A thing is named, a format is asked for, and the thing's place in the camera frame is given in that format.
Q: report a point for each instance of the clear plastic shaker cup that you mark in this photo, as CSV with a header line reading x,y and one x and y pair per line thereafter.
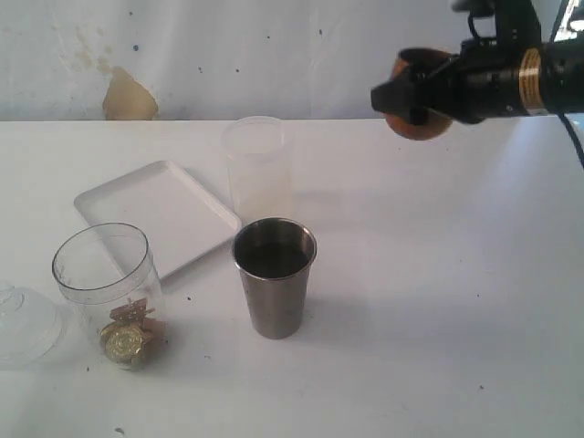
x,y
103,267

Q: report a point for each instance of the round wooden cup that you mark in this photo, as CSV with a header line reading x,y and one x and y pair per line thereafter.
x,y
436,124

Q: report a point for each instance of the white rectangular tray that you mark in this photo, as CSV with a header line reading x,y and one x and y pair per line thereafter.
x,y
182,220

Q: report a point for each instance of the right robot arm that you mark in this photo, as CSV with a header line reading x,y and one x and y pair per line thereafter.
x,y
550,79

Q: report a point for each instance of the brown wooden blocks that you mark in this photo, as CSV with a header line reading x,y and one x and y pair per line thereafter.
x,y
141,312

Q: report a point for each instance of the clear plastic shaker lid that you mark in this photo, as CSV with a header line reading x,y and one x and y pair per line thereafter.
x,y
30,326

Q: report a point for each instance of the stainless steel cup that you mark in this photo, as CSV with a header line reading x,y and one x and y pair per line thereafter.
x,y
274,256

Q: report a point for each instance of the white backdrop sheet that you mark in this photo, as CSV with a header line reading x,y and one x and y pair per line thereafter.
x,y
212,60

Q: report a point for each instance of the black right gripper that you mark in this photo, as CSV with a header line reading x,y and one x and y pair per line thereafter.
x,y
479,83

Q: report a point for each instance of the translucent white plastic cup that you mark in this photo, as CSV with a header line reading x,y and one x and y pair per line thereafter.
x,y
259,155

